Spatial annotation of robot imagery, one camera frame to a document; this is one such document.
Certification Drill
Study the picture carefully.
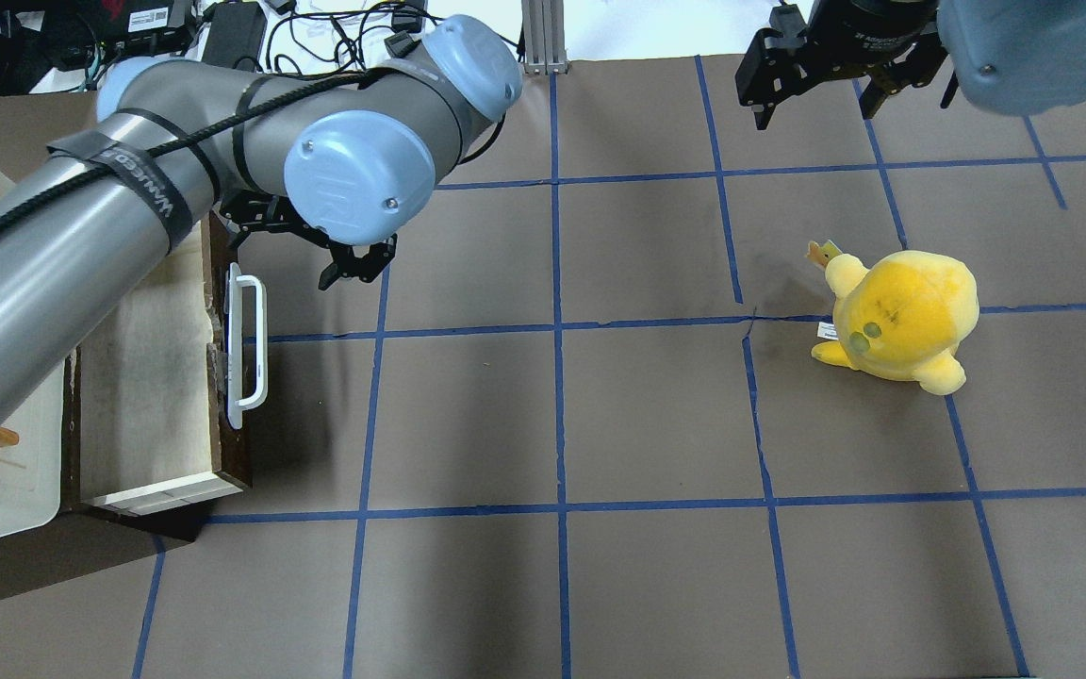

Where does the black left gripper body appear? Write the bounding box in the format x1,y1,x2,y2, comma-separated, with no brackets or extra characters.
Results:
217,190,397,291

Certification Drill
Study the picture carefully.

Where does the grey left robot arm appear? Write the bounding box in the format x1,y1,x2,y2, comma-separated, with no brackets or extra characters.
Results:
0,14,525,425

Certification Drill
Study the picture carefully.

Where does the black power adapter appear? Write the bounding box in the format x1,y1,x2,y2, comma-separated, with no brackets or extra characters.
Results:
200,1,267,73

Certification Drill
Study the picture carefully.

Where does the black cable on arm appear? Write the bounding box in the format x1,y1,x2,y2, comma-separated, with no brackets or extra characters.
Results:
0,71,384,284

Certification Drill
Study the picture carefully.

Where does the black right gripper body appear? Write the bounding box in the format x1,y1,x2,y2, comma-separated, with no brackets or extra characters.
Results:
735,1,947,106

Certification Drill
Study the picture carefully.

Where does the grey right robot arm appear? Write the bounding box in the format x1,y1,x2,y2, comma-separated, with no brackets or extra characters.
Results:
735,1,1086,130

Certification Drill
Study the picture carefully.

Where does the aluminium frame post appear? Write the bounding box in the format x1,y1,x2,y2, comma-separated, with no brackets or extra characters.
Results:
520,0,570,76

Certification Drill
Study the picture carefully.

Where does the white drawer handle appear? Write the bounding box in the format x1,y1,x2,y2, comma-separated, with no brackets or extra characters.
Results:
225,262,269,431

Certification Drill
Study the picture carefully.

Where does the black electronics box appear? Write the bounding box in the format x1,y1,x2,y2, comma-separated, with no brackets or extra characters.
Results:
74,1,199,56

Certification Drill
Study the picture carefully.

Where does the dark wooden drawer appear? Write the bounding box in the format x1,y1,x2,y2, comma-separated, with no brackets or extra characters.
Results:
77,214,253,516

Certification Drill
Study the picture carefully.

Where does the dark wooden cabinet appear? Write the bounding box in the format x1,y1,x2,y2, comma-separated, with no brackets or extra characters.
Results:
0,351,220,601

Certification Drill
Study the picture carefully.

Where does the yellow plush toy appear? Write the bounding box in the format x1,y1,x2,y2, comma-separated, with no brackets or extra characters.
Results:
807,240,978,397

